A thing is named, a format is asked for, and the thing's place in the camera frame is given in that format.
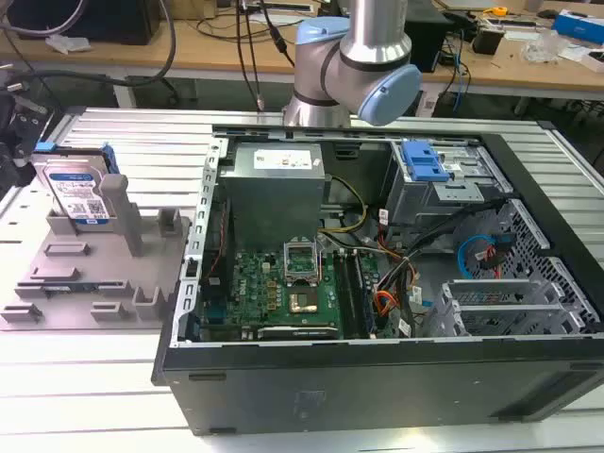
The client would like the disk bay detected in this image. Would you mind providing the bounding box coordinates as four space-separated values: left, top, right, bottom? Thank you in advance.
431 277 591 337

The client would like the hard disk in blue carrier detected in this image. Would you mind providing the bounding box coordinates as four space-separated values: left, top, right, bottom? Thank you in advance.
31 142 119 226

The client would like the socket cover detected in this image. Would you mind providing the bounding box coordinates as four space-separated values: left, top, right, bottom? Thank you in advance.
281 239 323 289

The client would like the grey power supply unit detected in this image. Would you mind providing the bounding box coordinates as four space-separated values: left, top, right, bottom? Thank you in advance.
217 142 332 256

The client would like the RAM slot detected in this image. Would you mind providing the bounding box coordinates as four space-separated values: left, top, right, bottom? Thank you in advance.
332 249 361 339
347 249 374 339

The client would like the green motherboard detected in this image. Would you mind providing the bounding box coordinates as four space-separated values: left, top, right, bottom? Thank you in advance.
200 244 383 342

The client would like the CPU socket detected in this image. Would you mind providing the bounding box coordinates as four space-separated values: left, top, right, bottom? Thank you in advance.
286 288 327 318

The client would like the black graphics card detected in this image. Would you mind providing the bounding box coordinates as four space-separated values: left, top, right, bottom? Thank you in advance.
257 324 340 342

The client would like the blue drive bay latch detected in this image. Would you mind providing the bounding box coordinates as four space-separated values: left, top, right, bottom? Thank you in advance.
400 139 449 184

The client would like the silver optical drive cage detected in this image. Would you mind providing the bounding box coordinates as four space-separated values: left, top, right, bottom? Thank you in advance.
382 139 513 237

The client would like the black open PC case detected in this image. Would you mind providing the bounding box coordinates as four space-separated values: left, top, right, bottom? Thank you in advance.
150 120 604 436

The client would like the wooden workbench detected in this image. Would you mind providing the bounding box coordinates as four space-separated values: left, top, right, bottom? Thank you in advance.
0 0 604 91

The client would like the grey parts rack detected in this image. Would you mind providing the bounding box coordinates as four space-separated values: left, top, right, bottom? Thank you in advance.
0 174 193 332

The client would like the black computer tower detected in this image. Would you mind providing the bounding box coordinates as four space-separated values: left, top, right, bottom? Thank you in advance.
404 0 454 74

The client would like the RAM stick in rack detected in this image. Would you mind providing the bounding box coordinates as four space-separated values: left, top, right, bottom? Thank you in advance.
42 281 101 294

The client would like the black small box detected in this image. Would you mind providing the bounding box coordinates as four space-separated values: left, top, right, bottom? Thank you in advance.
472 23 505 55

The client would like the clear plastic bag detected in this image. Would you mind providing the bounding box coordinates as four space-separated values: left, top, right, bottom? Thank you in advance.
520 30 573 63

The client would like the blue cardboard box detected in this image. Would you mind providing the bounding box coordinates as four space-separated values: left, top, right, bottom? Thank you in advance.
551 9 604 45

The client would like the yellow and black wire bundle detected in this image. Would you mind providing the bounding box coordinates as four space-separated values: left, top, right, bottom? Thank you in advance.
316 174 370 235

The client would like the orange wire bundle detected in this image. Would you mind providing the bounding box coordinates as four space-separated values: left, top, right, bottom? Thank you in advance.
373 290 402 321

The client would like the blue wire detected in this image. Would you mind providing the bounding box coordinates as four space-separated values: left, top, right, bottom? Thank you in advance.
458 226 513 271

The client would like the black hanging cable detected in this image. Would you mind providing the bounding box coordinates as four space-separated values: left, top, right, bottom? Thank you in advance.
235 0 296 112

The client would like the grey thick cable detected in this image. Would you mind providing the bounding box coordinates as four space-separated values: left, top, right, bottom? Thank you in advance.
0 0 177 89

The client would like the black device with cables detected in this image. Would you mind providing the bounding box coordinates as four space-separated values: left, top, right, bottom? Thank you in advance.
0 60 51 190

